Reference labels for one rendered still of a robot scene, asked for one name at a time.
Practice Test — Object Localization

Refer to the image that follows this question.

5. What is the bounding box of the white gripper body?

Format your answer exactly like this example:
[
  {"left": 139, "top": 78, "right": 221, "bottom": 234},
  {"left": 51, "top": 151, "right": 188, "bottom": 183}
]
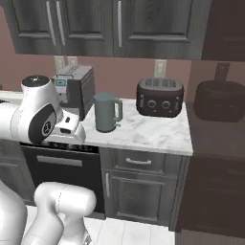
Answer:
[{"left": 44, "top": 122, "right": 87, "bottom": 145}]

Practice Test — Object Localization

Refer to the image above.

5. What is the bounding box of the black four-slot toaster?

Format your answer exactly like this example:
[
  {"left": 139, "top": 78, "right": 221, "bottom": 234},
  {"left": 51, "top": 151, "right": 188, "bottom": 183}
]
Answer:
[{"left": 136, "top": 77, "right": 186, "bottom": 119}]

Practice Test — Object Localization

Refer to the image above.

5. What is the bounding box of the grey-green electric kettle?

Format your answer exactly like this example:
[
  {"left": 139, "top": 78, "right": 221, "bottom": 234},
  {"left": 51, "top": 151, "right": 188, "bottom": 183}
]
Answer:
[{"left": 94, "top": 92, "right": 124, "bottom": 134}]

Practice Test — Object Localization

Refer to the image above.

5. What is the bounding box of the black dishwasher door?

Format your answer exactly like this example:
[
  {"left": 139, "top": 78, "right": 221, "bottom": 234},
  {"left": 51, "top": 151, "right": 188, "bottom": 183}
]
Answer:
[{"left": 20, "top": 142, "right": 106, "bottom": 215}]

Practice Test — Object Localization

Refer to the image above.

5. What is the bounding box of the grey and black coffee machine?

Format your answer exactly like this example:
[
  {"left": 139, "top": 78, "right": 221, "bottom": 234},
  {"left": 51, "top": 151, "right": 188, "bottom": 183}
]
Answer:
[{"left": 52, "top": 64, "right": 97, "bottom": 122}]

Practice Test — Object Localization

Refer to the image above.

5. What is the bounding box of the grey base cupboard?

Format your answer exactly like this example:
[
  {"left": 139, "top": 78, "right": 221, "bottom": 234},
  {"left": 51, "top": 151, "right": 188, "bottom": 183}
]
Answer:
[{"left": 0, "top": 139, "right": 36, "bottom": 206}]

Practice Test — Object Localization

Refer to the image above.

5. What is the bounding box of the grey drawer front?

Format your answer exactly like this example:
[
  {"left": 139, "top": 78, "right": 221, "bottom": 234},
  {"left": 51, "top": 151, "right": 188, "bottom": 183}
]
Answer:
[{"left": 114, "top": 148, "right": 167, "bottom": 174}]

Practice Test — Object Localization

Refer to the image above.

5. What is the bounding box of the grey base cupboard door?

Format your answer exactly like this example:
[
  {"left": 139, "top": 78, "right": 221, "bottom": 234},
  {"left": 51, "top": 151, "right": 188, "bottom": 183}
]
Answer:
[{"left": 104, "top": 169, "right": 178, "bottom": 225}]

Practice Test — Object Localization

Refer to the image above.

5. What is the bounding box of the dark glossy tall cabinet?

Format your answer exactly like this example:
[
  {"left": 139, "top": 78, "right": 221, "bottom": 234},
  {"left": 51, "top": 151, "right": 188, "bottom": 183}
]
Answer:
[{"left": 174, "top": 0, "right": 245, "bottom": 239}]

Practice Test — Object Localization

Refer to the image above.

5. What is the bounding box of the silver dishwasher handle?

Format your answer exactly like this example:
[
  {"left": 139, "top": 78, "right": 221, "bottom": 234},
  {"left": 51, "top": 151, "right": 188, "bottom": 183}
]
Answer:
[{"left": 35, "top": 154, "right": 84, "bottom": 168}]

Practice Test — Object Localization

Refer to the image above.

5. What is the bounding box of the silver base cupboard handle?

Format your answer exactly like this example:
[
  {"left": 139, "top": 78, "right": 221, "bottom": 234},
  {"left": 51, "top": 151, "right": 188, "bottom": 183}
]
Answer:
[{"left": 105, "top": 172, "right": 111, "bottom": 198}]

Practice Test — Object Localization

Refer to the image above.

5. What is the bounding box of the silver drawer handle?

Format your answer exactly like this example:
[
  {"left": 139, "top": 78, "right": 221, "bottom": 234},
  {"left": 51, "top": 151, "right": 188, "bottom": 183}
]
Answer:
[{"left": 124, "top": 157, "right": 153, "bottom": 167}]

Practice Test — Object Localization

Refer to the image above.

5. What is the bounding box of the white wall socket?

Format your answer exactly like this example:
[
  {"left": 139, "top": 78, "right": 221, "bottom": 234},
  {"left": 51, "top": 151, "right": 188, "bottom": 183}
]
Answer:
[
  {"left": 54, "top": 56, "right": 67, "bottom": 73},
  {"left": 66, "top": 56, "right": 78, "bottom": 67},
  {"left": 154, "top": 58, "right": 167, "bottom": 78}
]

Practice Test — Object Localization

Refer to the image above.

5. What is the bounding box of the silver wall cupboard handle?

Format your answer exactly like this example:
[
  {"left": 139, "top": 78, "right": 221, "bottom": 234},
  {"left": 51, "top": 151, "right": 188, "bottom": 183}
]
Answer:
[
  {"left": 45, "top": 0, "right": 57, "bottom": 47},
  {"left": 56, "top": 0, "right": 67, "bottom": 47},
  {"left": 116, "top": 0, "right": 123, "bottom": 49}
]

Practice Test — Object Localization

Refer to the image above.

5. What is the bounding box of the wide grey wall cupboard door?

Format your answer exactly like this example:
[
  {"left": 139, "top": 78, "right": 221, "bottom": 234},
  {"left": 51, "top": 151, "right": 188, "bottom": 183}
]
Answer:
[{"left": 113, "top": 0, "right": 212, "bottom": 60}]

